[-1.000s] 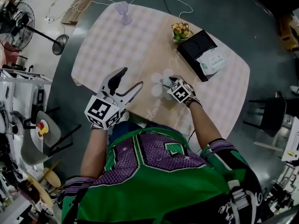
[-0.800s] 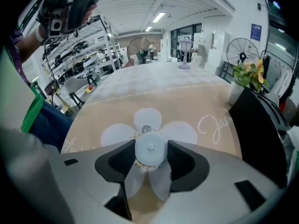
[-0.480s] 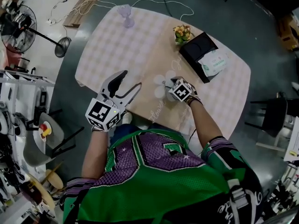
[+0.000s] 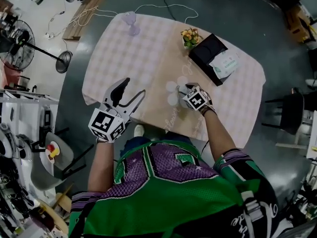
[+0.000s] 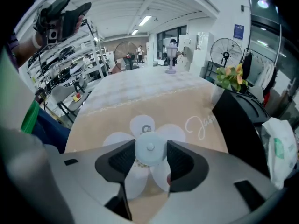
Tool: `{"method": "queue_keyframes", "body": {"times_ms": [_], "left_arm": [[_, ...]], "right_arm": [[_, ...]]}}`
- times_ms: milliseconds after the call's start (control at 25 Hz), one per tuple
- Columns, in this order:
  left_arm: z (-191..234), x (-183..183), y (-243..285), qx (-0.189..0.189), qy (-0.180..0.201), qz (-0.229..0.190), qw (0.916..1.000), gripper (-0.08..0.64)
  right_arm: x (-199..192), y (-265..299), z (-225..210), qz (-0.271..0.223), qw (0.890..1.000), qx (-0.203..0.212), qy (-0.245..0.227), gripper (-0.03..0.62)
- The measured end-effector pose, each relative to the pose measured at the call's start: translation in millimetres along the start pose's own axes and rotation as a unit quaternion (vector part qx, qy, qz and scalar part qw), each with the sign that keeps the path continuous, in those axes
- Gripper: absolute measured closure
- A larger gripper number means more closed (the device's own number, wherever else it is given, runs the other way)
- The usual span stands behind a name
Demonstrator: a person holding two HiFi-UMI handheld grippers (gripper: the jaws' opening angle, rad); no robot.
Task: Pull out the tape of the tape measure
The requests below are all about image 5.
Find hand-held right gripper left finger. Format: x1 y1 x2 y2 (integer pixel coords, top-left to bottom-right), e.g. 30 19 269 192
94 139 136 221

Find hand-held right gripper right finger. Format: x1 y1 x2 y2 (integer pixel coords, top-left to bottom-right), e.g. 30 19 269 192
166 140 210 197

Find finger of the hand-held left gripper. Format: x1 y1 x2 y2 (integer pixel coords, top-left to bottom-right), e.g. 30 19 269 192
62 1 92 41
48 0 74 16

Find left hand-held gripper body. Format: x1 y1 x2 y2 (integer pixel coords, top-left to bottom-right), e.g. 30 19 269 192
32 5 64 54

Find person's left forearm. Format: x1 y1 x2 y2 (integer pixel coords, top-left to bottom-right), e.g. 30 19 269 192
14 30 46 68

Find white wristband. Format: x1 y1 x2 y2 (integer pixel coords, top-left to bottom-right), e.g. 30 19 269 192
32 33 42 49

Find white metal storage shelf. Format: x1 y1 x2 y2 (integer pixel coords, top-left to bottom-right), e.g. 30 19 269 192
27 20 110 95

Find grey plastic chair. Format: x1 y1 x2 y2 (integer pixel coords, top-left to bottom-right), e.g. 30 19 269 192
50 84 92 124
72 76 89 91

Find black tissue box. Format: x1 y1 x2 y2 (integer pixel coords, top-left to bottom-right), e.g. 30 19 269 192
212 89 273 179

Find person's dark blue trousers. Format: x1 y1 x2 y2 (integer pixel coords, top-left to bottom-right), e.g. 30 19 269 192
31 107 71 154

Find beige checked tablecloth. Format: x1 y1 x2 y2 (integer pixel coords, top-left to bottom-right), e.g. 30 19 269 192
64 65 230 222

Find person's green purple jersey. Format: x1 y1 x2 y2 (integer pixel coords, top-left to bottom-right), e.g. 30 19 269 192
4 30 40 135

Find potted orange artificial flowers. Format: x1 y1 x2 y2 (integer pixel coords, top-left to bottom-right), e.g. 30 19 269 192
211 63 249 105

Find black metal rack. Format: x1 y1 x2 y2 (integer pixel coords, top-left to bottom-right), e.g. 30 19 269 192
205 61 225 82

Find stack of white boxes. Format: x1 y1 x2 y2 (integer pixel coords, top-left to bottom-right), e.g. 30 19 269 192
189 31 215 72

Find black clothes rack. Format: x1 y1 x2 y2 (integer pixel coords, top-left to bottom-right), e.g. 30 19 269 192
242 47 282 104

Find white locker cabinet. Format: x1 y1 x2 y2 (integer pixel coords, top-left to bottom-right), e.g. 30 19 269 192
178 34 199 71

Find black framed glass entrance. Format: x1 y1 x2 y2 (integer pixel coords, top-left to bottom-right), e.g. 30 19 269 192
249 14 299 121

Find black pedestal fan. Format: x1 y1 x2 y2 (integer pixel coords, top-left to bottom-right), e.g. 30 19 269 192
210 38 243 69
114 41 139 68

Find blue wall poster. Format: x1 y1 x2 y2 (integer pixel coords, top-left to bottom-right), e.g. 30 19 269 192
233 24 245 41

